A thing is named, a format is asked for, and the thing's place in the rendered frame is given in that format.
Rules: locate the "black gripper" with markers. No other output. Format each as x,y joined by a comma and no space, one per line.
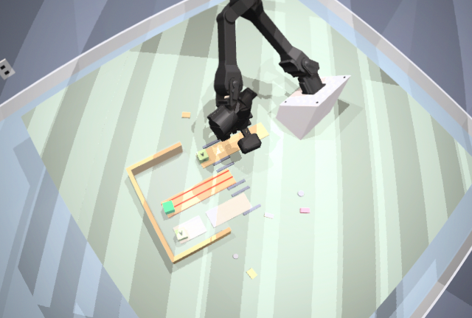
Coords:
249,142

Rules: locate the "pale green letter cube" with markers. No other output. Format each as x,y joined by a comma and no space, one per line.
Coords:
202,156

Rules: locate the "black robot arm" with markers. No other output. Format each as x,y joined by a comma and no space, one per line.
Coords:
228,78

